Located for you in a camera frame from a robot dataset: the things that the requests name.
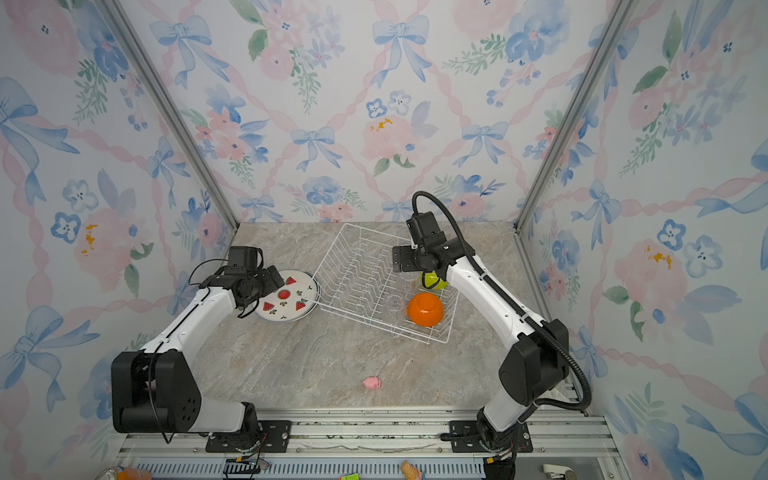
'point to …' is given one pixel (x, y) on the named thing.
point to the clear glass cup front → (393, 303)
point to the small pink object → (372, 382)
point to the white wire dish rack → (359, 283)
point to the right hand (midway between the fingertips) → (410, 255)
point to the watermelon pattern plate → (293, 301)
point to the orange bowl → (425, 309)
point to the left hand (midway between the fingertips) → (267, 281)
